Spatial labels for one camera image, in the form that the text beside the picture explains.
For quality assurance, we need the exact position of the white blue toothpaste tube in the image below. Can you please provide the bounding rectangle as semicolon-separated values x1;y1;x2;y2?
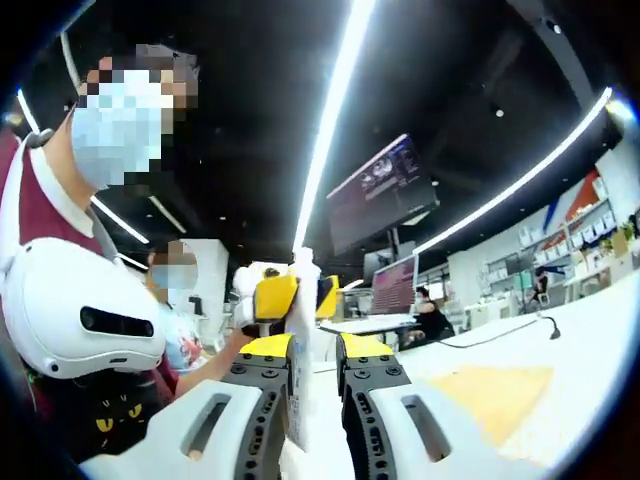
281;277;325;454

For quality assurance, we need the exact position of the black cable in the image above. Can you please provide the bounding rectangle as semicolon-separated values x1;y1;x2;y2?
438;313;562;350

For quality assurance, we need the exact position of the person's torso maroon shirt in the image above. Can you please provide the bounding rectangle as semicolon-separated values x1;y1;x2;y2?
0;124;184;466

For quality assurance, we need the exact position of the white table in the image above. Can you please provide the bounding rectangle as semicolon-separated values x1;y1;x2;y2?
307;282;640;474

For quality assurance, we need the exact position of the storage shelf with white bins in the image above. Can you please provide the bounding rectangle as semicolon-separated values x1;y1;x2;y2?
514;194;621;301

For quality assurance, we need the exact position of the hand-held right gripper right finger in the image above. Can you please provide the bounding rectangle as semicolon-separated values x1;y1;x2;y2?
334;332;552;480

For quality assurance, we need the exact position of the computer monitor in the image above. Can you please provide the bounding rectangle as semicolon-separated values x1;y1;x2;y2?
370;253;420;317

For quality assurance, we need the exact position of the hanging ceiling screen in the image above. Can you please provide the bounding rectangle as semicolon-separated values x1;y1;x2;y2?
325;132;442;257

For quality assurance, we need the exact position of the ceiling light strip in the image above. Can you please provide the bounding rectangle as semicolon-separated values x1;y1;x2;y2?
91;194;151;246
412;86;614;255
291;0;377;251

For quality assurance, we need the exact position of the small wooden board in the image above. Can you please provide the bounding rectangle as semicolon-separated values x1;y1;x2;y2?
428;364;556;450

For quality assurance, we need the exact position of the white side desk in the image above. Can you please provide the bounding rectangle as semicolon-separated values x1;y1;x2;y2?
318;312;424;351

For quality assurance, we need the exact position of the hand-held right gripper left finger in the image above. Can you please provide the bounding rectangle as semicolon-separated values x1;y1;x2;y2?
78;332;301;480

